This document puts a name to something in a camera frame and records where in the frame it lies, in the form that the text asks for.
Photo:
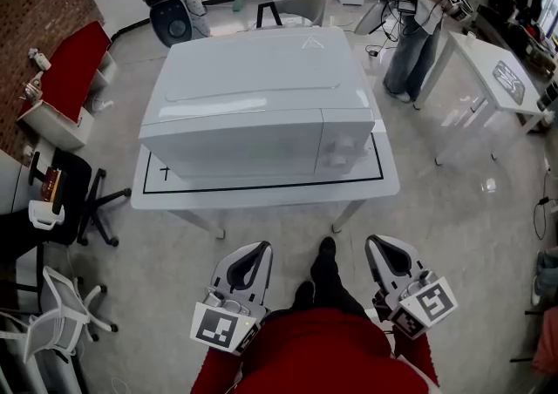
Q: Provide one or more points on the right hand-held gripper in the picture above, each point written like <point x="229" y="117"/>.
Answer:
<point x="429" y="305"/>

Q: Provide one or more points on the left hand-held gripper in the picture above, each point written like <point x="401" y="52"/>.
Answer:
<point x="218" y="327"/>

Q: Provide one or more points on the white microwave door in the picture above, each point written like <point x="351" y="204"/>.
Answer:
<point x="226" y="144"/>

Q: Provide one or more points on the white microwave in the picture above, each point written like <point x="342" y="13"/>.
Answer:
<point x="261" y="78"/>

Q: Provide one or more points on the person's left forearm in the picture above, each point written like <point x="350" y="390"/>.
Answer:
<point x="213" y="372"/>

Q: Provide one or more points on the person's right forearm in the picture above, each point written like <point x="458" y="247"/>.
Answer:
<point x="418" y="357"/>

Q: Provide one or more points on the person's black shoe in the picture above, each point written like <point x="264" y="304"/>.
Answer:
<point x="327" y="246"/>
<point x="304" y="294"/>

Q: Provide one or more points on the person's black trousers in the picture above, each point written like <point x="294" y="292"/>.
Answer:
<point x="331" y="283"/>

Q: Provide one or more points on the white square table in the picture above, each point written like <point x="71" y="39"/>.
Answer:
<point x="270" y="198"/>

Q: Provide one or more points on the person's red top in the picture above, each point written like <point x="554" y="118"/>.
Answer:
<point x="322" y="353"/>

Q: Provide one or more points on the black office chair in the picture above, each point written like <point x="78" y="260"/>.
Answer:
<point x="78" y="192"/>

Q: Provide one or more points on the white mesh office chair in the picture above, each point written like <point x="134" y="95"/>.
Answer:
<point x="61" y="318"/>

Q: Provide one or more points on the white mug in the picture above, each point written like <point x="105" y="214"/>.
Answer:
<point x="45" y="213"/>

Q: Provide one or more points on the patterned grey tray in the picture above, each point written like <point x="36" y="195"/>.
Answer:
<point x="509" y="80"/>

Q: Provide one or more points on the white long table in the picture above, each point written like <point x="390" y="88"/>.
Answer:
<point x="479" y="61"/>

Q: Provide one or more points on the dark round-backed chair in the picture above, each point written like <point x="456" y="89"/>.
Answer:
<point x="171" y="22"/>

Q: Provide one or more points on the red-topped white bench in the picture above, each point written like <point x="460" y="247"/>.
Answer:
<point x="72" y="69"/>

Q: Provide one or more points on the grey shell chair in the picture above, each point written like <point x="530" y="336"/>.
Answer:
<point x="305" y="2"/>

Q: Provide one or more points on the cluttered shelf unit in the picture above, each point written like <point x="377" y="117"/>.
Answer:
<point x="523" y="13"/>

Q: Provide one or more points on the small white bottle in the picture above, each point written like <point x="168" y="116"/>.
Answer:
<point x="40" y="59"/>

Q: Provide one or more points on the black stool frame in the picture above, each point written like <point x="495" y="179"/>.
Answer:
<point x="267" y="13"/>

